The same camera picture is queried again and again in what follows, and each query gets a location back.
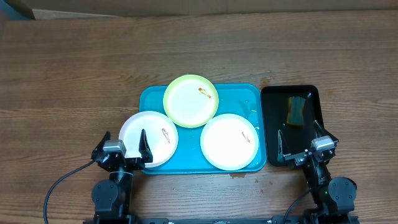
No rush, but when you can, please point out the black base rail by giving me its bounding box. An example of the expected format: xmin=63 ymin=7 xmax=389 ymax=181
xmin=83 ymin=214 xmax=360 ymax=224

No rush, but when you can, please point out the black plastic tray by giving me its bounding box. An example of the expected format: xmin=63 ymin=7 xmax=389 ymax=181
xmin=261 ymin=85 xmax=325 ymax=167

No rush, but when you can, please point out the green rimmed plate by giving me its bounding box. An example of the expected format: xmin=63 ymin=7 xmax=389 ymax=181
xmin=163 ymin=74 xmax=219 ymax=128

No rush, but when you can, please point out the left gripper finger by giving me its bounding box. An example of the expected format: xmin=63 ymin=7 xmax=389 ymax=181
xmin=92 ymin=131 xmax=111 ymax=153
xmin=139 ymin=129 xmax=153 ymax=163

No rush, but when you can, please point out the mint rimmed white plate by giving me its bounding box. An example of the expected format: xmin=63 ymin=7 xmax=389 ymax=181
xmin=200 ymin=114 xmax=259 ymax=171

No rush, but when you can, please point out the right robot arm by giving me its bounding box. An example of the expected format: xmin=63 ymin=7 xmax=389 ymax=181
xmin=272 ymin=121 xmax=359 ymax=223

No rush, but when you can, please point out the green yellow sponge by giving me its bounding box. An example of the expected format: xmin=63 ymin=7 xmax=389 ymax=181
xmin=286 ymin=96 xmax=305 ymax=127

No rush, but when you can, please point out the pink rimmed white plate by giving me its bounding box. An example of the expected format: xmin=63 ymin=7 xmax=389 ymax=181
xmin=119 ymin=111 xmax=178 ymax=168

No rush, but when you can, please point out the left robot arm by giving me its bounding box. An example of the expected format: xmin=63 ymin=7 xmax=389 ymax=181
xmin=91 ymin=130 xmax=153 ymax=223

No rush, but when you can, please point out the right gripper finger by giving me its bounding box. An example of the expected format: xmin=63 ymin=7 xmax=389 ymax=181
xmin=313 ymin=120 xmax=337 ymax=140
xmin=277 ymin=129 xmax=285 ymax=162

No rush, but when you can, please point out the blue plastic tray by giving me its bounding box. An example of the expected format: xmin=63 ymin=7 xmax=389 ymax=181
xmin=139 ymin=83 xmax=267 ymax=175

